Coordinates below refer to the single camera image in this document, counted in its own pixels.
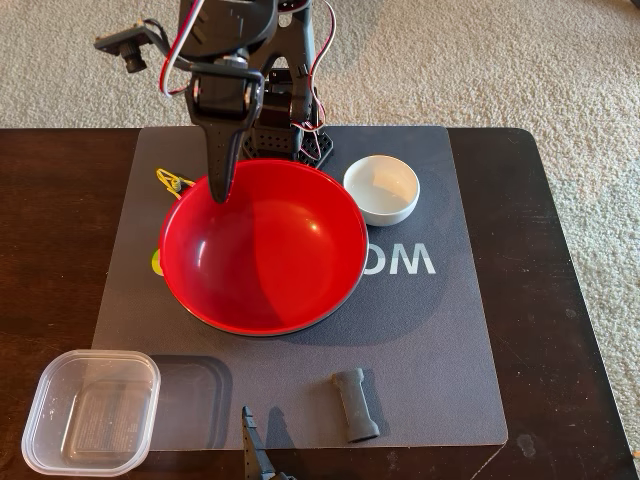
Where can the black gripper blue servo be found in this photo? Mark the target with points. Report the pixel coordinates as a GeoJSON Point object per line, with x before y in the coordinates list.
{"type": "Point", "coordinates": [223, 102]}

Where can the black dumbbell shaped part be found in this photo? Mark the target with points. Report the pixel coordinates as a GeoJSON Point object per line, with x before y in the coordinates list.
{"type": "Point", "coordinates": [355, 405]}

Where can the clear plastic square container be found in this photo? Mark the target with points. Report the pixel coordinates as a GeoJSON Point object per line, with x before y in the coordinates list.
{"type": "Point", "coordinates": [90, 415]}

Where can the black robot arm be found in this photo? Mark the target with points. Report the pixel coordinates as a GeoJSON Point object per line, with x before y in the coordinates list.
{"type": "Point", "coordinates": [225, 25]}

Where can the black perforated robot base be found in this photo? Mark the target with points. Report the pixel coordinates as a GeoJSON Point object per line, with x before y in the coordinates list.
{"type": "Point", "coordinates": [315, 150]}

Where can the large red bowl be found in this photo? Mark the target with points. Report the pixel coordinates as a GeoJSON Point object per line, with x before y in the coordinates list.
{"type": "Point", "coordinates": [280, 260]}

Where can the small white bowl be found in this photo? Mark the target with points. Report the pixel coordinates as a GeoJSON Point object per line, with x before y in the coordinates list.
{"type": "Point", "coordinates": [385, 210]}

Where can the grey mouse mat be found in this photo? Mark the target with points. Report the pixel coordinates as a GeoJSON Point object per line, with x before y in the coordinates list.
{"type": "Point", "coordinates": [425, 350]}

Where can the small wrist board camera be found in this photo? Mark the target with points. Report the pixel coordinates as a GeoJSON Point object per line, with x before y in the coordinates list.
{"type": "Point", "coordinates": [125, 42]}

